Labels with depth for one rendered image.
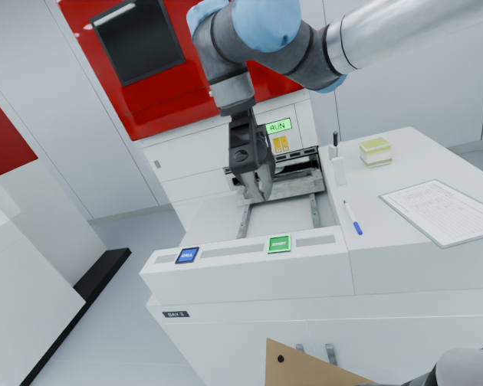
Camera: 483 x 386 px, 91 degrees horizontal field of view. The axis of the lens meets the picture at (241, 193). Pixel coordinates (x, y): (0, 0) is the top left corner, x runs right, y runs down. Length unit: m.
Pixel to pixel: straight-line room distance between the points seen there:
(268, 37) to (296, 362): 0.42
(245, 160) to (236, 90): 0.12
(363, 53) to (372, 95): 2.27
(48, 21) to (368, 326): 3.46
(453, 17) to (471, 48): 2.53
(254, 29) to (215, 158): 0.87
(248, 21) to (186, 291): 0.64
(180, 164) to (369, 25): 1.01
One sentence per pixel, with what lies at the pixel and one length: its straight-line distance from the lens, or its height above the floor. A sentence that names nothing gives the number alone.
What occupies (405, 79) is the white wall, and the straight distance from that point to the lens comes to 2.73.
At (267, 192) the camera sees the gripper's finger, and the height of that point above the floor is 1.12.
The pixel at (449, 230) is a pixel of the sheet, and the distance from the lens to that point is 0.62.
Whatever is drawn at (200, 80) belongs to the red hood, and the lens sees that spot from 1.04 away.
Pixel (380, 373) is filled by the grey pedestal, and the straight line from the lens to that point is 0.59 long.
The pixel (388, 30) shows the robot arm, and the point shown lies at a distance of 0.38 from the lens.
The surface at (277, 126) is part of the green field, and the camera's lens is 1.06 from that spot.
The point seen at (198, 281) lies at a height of 0.91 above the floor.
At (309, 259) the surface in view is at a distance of 0.58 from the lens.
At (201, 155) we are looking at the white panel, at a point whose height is 1.06.
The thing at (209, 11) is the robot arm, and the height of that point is 1.44.
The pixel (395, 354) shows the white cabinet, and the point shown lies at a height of 0.57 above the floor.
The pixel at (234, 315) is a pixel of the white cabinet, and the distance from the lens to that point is 0.78.
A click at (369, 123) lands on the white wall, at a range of 2.72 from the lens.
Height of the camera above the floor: 1.36
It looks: 26 degrees down
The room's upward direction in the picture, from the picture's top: 20 degrees counter-clockwise
